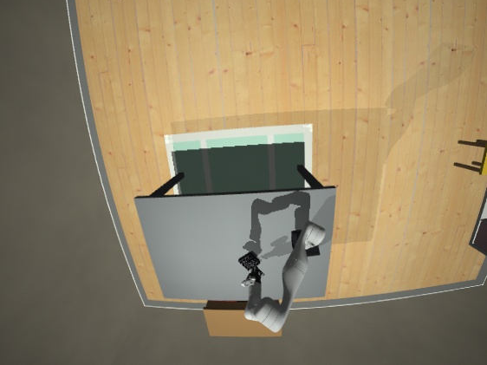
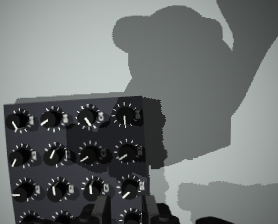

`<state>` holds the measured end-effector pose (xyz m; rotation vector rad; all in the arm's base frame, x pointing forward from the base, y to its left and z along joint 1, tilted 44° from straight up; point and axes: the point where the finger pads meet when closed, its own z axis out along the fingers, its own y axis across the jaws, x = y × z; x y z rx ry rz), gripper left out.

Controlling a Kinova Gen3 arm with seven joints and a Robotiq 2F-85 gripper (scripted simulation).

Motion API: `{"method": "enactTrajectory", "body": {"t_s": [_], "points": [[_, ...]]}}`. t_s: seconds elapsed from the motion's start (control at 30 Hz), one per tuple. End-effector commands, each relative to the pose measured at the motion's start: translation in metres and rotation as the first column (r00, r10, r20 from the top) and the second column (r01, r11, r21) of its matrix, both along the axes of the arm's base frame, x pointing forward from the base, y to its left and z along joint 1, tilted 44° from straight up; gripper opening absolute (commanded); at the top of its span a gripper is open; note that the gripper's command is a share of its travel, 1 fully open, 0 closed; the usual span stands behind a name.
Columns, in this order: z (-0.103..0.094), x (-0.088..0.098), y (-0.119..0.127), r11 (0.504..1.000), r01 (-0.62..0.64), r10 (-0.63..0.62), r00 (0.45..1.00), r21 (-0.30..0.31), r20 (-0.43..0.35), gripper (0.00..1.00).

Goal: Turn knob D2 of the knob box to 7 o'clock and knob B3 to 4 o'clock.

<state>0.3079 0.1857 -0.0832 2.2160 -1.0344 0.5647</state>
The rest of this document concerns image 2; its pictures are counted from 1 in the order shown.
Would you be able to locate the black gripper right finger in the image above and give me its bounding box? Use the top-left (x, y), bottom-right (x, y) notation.
top-left (142, 195), bottom-right (234, 224)

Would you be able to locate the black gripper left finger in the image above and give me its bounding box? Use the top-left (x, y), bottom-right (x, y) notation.
top-left (24, 196), bottom-right (111, 224)

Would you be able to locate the black knob box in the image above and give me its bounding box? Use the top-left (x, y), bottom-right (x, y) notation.
top-left (3, 96), bottom-right (148, 224)

